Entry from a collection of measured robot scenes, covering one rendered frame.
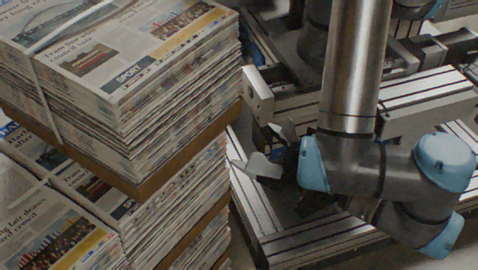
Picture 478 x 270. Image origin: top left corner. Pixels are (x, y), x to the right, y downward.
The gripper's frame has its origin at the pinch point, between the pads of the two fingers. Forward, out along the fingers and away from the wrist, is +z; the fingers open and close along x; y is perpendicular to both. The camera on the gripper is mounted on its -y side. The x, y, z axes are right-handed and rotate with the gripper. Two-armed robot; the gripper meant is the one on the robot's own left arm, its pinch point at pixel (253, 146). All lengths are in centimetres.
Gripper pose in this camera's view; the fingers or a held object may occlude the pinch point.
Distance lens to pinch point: 83.1
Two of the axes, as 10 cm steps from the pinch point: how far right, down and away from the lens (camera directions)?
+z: -8.0, -4.2, 4.2
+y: 0.0, -7.1, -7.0
